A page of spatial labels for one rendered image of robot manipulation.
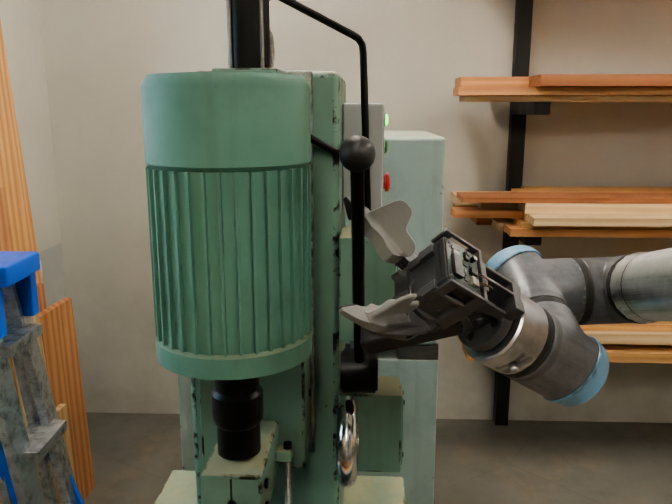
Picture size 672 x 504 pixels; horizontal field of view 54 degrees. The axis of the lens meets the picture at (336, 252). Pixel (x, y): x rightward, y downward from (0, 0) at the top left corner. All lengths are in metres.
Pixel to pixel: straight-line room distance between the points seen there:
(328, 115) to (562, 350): 0.42
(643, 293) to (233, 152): 0.49
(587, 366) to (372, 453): 0.34
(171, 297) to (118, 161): 2.50
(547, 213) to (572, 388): 1.85
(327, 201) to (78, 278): 2.53
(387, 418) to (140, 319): 2.44
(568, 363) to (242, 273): 0.37
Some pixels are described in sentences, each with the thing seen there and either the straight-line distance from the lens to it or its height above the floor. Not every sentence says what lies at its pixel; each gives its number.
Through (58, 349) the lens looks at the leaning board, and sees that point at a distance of 2.57.
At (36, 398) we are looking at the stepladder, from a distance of 1.70.
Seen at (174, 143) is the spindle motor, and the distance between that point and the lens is 0.65.
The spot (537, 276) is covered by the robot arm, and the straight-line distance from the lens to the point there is 0.87.
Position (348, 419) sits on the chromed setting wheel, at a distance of 0.90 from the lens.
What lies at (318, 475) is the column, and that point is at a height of 0.93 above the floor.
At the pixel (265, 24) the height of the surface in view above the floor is 1.57.
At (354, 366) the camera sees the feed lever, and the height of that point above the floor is 1.14.
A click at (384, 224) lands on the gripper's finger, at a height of 1.35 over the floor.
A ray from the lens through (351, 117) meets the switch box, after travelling 0.98.
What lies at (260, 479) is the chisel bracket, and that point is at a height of 1.07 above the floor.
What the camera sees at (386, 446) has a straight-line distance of 0.98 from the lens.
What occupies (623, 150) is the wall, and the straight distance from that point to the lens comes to 3.18.
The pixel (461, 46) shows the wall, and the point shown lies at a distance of 3.01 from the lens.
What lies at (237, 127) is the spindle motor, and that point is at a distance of 0.64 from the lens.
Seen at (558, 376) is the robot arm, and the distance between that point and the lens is 0.79.
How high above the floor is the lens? 1.47
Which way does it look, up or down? 12 degrees down
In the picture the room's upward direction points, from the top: straight up
